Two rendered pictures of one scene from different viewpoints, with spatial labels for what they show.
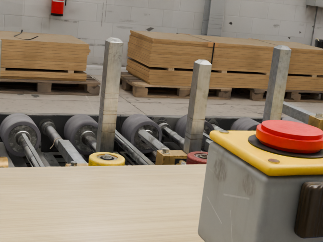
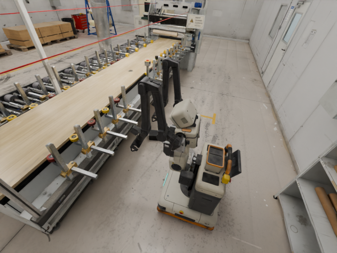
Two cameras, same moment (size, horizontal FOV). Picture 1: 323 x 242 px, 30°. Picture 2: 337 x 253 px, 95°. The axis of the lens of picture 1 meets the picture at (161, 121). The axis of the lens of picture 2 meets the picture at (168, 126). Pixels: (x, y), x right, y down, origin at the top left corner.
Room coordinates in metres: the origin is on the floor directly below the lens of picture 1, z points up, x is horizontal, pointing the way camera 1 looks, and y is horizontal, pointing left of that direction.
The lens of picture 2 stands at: (-1.42, 1.57, 2.01)
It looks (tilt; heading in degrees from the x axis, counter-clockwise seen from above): 41 degrees down; 307
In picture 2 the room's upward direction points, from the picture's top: 5 degrees clockwise
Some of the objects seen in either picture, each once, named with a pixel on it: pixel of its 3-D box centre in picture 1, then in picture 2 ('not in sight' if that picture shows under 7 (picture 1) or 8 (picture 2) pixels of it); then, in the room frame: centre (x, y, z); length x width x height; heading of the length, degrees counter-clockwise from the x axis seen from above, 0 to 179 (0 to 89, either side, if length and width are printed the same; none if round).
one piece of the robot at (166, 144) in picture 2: not in sight; (173, 138); (-0.85, 0.73, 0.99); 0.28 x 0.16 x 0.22; 113
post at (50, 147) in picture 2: not in sight; (61, 163); (-0.35, 1.53, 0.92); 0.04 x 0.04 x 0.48; 23
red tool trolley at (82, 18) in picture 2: not in sight; (80, 23); (8.81, -3.07, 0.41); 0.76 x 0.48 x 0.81; 120
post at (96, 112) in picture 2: not in sight; (101, 127); (-0.15, 1.07, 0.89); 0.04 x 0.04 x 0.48; 23
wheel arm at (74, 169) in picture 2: not in sight; (75, 169); (-0.38, 1.47, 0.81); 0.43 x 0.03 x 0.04; 23
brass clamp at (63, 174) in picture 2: not in sight; (68, 169); (-0.34, 1.50, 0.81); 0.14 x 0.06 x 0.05; 113
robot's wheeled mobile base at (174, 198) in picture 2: not in sight; (190, 191); (-1.12, 0.61, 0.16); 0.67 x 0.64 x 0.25; 23
